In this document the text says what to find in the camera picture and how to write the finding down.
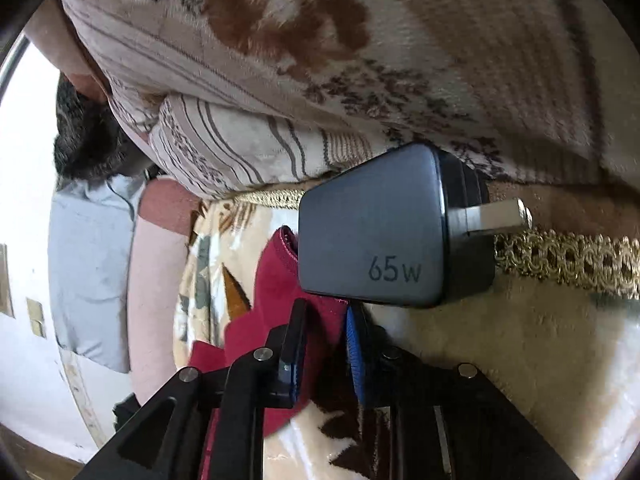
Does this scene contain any brass wall switch plate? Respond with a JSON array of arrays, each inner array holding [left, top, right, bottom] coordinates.
[[0, 244, 14, 318], [25, 297, 48, 339]]

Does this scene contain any white headboard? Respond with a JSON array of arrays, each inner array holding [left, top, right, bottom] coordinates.
[[57, 345, 123, 458]]

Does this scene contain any floral striped blanket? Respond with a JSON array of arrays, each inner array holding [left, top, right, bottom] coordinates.
[[57, 0, 640, 201]]

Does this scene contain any pink pillow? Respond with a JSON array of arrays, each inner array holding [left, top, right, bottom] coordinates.
[[25, 0, 112, 106]]

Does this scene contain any black power adapter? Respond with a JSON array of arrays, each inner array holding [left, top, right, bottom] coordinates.
[[298, 142, 533, 309]]

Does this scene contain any black object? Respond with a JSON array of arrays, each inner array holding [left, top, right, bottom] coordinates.
[[112, 394, 140, 433]]

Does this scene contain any dark red garment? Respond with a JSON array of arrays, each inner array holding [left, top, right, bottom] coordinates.
[[187, 225, 351, 480]]

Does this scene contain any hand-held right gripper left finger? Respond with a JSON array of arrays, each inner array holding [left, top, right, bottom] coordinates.
[[80, 299, 308, 480]]

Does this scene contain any beige leaf printed blanket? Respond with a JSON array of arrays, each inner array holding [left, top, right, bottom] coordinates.
[[172, 180, 640, 480]]

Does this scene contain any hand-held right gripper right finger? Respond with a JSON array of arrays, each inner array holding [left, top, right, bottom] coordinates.
[[344, 304, 583, 480]]

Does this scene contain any light blue pillow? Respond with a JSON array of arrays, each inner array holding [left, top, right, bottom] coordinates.
[[47, 175, 146, 373]]

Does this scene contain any dark fuzzy cloth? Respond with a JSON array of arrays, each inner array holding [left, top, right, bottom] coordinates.
[[52, 75, 151, 181]]

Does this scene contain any pink quilted bed sheet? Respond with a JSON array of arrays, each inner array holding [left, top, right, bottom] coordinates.
[[127, 177, 203, 403]]

